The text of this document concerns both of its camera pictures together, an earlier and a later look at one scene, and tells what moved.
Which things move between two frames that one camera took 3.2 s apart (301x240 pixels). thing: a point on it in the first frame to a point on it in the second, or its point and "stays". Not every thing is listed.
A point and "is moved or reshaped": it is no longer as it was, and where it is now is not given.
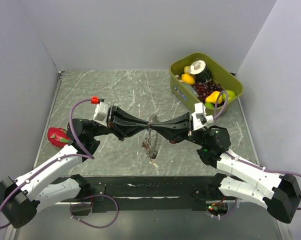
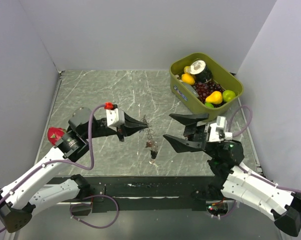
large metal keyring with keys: [150, 144] is moved or reshaped
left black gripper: [114, 111] stays
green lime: [231, 95] stays
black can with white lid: [201, 71] stays
